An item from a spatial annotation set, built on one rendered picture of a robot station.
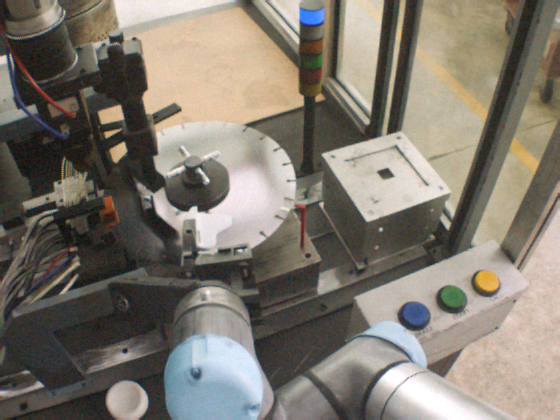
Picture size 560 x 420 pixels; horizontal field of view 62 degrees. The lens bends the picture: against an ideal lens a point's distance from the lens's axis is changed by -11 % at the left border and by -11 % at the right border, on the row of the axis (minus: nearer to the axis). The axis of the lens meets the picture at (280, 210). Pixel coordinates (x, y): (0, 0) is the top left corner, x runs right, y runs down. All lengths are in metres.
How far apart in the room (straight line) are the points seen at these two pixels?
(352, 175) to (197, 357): 0.62
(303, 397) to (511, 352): 1.46
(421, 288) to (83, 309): 0.51
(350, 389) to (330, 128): 0.89
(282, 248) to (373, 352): 0.45
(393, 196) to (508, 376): 1.06
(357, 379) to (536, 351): 1.49
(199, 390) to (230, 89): 1.10
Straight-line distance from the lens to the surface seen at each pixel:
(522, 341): 1.93
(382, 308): 0.79
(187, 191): 0.85
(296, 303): 0.94
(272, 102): 1.35
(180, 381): 0.39
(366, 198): 0.91
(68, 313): 0.76
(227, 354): 0.39
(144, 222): 0.84
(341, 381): 0.48
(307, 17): 0.92
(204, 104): 1.36
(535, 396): 1.85
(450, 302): 0.81
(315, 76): 0.98
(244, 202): 0.84
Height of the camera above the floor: 1.57
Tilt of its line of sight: 49 degrees down
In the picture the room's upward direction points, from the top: 1 degrees counter-clockwise
